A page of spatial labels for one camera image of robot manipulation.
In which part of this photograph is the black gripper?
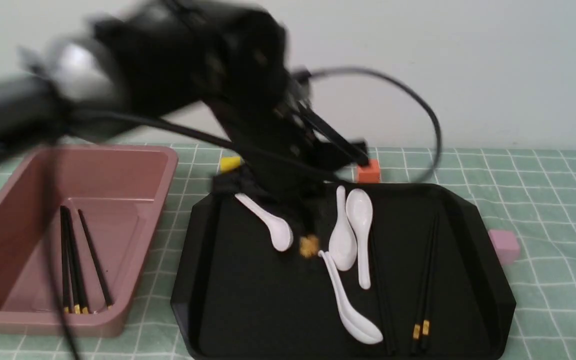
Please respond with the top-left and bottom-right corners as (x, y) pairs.
(206, 75), (370, 201)

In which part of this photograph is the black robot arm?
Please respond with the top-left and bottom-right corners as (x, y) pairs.
(0, 0), (369, 199)

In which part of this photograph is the yellow cube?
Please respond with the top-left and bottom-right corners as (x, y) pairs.
(218, 156), (243, 173)

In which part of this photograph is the orange cube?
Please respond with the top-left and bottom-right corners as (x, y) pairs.
(355, 158), (382, 183)

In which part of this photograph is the white ceramic spoon upside down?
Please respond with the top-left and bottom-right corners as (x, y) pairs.
(234, 193), (294, 252)

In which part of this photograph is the white ceramic spoon long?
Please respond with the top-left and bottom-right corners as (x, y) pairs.
(346, 188), (373, 290)

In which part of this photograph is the white ceramic spoon middle left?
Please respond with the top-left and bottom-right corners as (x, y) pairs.
(327, 186), (358, 272)

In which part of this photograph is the black plastic tray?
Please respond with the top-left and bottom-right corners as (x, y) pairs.
(170, 183), (516, 360)

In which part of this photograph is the plain black chopstick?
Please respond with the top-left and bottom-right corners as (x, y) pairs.
(368, 230), (397, 358)

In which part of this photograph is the white ceramic spoon front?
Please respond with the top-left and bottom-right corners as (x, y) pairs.
(318, 250), (384, 346)

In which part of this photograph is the black chopstick gold band right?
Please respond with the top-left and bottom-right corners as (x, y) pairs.
(419, 212), (441, 353)

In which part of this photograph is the black chopstick gold band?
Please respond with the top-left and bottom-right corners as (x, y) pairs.
(410, 213), (438, 356)
(419, 212), (441, 353)

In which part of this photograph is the black chopstick gold band left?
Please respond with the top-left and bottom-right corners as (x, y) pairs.
(410, 213), (438, 356)

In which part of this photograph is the pink cube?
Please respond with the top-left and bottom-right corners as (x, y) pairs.
(487, 228), (522, 265)

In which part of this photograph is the green checked tablecloth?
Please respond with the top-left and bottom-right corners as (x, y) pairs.
(0, 143), (576, 360)

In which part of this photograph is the pink plastic bin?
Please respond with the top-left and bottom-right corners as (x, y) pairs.
(0, 145), (178, 338)

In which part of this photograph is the black cable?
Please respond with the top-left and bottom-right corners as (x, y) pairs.
(43, 66), (443, 360)

